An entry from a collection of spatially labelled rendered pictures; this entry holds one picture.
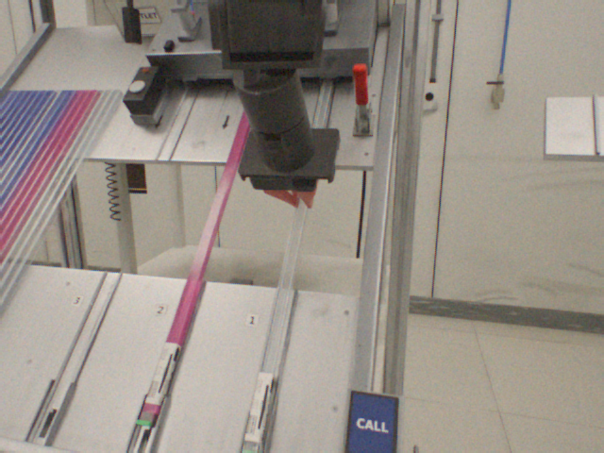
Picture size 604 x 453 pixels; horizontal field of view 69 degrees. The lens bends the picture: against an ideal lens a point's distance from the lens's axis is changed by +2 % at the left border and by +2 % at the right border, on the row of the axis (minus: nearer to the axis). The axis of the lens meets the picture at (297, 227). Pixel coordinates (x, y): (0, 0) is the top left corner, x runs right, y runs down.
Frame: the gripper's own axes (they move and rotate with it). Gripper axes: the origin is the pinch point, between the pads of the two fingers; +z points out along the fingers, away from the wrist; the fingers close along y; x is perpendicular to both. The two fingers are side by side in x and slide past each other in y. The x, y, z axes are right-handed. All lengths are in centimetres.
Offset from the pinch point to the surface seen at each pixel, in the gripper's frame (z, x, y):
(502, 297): 179, -68, -59
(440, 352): 162, -31, -29
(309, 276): 60, -17, 12
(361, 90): -6.6, -11.9, -6.4
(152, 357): 0.2, 21.0, 13.1
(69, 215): 27, -12, 60
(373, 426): -4.0, 24.7, -10.8
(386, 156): -0.3, -7.0, -9.6
